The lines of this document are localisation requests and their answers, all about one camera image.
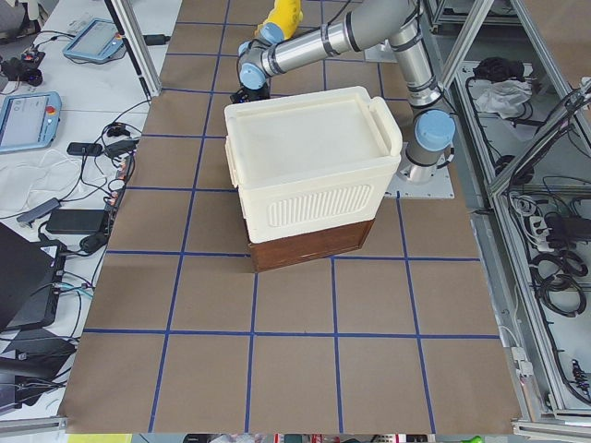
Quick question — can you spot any yellow plush toy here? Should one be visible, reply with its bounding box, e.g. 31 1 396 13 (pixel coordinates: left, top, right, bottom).
257 0 304 42

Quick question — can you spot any cream plastic cooler box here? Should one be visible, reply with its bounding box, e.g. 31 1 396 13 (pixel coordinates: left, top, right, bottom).
224 87 403 244

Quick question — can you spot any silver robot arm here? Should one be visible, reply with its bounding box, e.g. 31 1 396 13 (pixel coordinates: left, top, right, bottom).
231 1 455 185

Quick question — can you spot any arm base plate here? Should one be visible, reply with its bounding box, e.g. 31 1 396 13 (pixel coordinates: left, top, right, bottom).
385 142 454 199

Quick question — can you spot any far blue teach pendant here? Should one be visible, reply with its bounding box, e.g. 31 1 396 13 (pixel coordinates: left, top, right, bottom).
62 18 124 65

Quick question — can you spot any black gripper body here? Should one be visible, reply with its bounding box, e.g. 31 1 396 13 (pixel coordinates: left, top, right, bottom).
230 83 270 103

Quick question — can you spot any blue teach pendant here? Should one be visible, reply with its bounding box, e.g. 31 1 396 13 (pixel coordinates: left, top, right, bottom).
1 91 62 153
62 18 124 65

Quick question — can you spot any crumpled white cloth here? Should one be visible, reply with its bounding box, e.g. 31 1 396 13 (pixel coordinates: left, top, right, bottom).
475 79 532 119

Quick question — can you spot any near blue teach pendant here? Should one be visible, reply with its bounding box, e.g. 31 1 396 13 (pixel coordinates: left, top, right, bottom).
1 91 62 153

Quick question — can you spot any black power adapter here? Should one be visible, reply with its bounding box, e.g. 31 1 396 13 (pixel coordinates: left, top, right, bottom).
46 209 106 234

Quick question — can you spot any dark wooden drawer cabinet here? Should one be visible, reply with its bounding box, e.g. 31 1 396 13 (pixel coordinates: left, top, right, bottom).
248 219 375 272

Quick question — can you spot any black laptop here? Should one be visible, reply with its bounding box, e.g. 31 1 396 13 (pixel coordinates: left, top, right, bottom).
1 225 66 332

